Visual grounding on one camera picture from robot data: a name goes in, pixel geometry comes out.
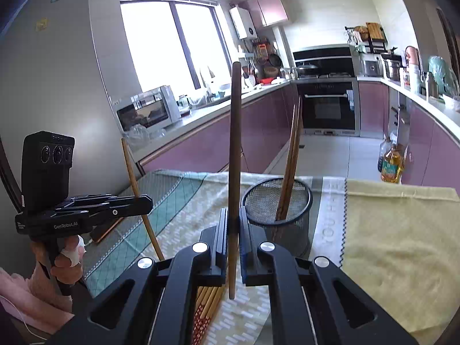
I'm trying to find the yellow cloth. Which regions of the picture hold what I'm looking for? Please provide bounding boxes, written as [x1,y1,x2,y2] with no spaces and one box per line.
[340,180,460,338]

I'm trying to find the steel stock pot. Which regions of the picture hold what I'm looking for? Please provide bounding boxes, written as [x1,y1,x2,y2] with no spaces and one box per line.
[382,53,403,80]

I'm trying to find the steel rice cooker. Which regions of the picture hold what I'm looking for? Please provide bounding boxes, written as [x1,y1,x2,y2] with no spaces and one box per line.
[360,55,384,77]

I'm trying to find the steel flask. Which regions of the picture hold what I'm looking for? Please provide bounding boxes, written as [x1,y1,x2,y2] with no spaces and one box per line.
[425,72,440,99]

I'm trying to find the person's left hand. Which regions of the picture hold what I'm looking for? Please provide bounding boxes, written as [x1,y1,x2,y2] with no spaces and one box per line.
[29,235,87,295]

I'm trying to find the white microwave oven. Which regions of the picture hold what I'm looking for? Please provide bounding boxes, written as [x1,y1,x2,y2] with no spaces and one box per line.
[114,85,182,133]

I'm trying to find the person's left forearm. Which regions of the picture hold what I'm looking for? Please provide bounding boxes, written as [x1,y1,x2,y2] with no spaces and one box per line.
[0,266,74,333]

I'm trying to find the clear plastic bag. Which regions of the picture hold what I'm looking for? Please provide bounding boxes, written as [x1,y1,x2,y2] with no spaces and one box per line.
[124,124,156,149]

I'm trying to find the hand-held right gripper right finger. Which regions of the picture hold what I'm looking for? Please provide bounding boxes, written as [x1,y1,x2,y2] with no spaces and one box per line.
[239,205,419,345]

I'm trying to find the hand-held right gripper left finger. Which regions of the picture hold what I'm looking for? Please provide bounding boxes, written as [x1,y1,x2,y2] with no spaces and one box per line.
[47,208,231,345]

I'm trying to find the pink kettle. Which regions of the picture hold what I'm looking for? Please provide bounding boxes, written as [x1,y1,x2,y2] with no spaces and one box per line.
[405,46,421,67]

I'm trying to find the dark brown chopstick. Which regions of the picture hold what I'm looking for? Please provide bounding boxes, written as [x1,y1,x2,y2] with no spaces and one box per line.
[228,62,243,300]

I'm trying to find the built-in black oven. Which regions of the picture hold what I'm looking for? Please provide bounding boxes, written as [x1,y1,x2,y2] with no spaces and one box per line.
[296,81,360,132]

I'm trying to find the patterned tablecloth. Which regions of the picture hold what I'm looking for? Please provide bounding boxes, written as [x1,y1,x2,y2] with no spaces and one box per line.
[77,169,347,345]

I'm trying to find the wok with lid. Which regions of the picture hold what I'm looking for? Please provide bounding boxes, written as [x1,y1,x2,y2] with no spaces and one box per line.
[295,62,320,78]

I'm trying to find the bundle of wooden chopsticks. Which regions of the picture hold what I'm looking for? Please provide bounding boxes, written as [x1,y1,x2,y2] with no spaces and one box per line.
[192,285,225,345]

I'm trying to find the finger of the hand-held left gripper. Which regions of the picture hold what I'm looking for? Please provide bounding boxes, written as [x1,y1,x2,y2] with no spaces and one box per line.
[70,193,119,205]
[90,195,154,226]

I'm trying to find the kitchen window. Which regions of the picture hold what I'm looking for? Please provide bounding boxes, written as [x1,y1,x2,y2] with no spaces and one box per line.
[120,0,232,94]

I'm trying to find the dark liquid bottle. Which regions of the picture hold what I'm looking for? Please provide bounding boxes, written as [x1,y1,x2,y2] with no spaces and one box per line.
[377,138,394,173]

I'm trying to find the black mesh utensil holder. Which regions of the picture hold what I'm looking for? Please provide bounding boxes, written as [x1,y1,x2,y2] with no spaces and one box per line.
[241,178,313,257]

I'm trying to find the light wooden chopstick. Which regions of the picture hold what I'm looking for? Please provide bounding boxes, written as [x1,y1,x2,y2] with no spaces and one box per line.
[121,137,166,261]

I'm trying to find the grey refrigerator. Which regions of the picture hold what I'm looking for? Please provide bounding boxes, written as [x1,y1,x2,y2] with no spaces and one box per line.
[0,0,144,202]

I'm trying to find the green food cover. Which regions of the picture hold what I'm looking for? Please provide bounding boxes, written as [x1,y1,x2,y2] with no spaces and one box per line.
[428,55,458,96]

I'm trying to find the pink base cabinets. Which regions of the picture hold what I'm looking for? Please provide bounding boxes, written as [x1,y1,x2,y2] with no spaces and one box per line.
[359,81,460,187]
[138,83,300,177]

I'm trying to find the pink wall cabinet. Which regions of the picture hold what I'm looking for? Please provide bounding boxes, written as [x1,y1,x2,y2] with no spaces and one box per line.
[239,0,289,27]

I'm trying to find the black counter rack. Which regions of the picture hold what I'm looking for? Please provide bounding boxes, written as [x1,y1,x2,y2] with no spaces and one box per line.
[345,22,389,55]

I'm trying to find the yellow cooking oil bottle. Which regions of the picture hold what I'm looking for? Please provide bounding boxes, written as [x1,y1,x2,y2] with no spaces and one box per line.
[381,144,405,184]

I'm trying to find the wooden cutting board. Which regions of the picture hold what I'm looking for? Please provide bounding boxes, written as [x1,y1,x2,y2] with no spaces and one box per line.
[366,22,384,40]

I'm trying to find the black range hood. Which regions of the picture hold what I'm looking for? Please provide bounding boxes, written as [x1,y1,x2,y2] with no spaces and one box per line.
[293,45,354,73]

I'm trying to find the white water heater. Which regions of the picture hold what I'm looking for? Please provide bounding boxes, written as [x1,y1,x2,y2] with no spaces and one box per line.
[230,6,257,40]

